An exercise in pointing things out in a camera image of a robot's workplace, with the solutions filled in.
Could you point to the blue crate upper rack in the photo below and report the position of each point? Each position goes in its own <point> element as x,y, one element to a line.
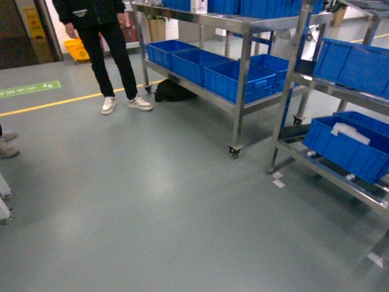
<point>358,66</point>

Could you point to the stainless steel shelf cart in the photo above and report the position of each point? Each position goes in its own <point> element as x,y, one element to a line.
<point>248,28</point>

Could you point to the blue crate with white bag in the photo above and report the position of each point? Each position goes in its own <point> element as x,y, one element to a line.
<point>369,162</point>

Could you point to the stainless steel rack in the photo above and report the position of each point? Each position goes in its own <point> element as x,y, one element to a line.
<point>290,139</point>

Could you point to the yellow mop bucket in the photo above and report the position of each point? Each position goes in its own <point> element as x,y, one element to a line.
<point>76,49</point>

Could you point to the black bag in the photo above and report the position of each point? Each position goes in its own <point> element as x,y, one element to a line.
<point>169,91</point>

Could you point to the person in black clothes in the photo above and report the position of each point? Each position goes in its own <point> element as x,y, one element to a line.
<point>91,20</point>

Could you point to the blue crate on cart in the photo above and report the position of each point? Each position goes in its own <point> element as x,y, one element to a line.
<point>223,80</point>
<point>190,64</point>
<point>160,52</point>

